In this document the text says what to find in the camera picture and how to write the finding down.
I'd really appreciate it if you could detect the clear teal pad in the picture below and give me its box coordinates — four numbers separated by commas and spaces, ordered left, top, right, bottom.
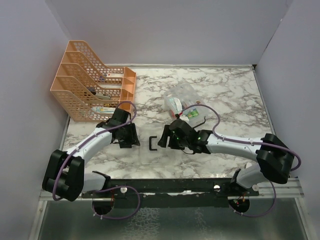
169, 97, 183, 113

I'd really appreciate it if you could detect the clear medicine kit box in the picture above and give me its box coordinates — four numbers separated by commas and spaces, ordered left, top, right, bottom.
163, 83, 209, 128

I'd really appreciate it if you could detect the clear compartment tray insert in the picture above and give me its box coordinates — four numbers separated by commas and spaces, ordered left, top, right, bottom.
164, 93, 209, 127

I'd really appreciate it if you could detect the small green box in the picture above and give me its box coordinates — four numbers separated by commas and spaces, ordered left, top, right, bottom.
187, 110, 199, 119

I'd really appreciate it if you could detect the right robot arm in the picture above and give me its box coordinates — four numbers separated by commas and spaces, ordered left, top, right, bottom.
157, 119, 295, 196

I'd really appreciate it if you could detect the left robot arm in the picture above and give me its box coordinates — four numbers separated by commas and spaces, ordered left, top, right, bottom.
42, 108, 140, 202

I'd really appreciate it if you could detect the tube package in organizer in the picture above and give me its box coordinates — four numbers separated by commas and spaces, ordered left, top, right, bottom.
91, 106, 116, 114

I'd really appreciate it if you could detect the stapler in organizer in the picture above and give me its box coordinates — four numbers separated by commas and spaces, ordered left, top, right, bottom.
86, 91, 111, 100

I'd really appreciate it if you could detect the orange plastic file organizer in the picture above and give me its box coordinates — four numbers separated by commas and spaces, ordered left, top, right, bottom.
50, 40, 137, 122

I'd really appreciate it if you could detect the red white box in organizer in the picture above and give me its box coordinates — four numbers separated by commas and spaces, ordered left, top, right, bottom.
106, 73, 124, 78

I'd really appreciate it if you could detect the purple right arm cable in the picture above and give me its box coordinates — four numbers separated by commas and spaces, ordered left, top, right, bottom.
176, 104, 302, 218

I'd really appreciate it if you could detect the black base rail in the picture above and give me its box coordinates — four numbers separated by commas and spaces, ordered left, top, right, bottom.
81, 178, 259, 209

